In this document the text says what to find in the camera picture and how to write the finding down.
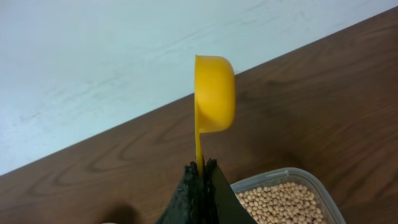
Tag soybeans in container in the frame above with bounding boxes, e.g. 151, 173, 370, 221
235, 182, 328, 224

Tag clear plastic container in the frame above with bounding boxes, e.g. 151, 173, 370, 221
231, 167, 346, 224

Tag yellow measuring scoop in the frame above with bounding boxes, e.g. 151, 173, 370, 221
194, 55, 236, 175

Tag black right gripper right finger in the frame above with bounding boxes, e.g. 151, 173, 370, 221
203, 159, 256, 224

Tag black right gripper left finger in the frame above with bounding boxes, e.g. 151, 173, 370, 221
156, 162, 204, 224

